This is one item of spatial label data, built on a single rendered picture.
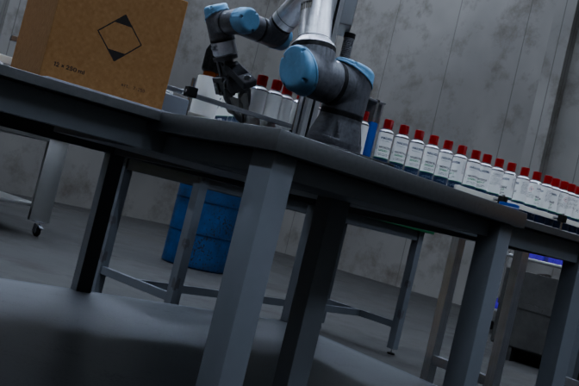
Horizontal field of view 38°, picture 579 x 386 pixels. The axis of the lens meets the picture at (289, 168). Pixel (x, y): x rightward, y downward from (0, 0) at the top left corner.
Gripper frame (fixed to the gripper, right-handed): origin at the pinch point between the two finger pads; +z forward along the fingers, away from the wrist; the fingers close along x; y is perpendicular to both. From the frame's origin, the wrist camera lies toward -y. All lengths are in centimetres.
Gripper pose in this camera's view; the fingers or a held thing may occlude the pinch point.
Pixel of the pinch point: (242, 119)
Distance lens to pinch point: 258.9
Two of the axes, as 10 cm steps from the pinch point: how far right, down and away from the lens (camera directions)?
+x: -8.1, 2.9, -5.2
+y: -5.6, -0.9, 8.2
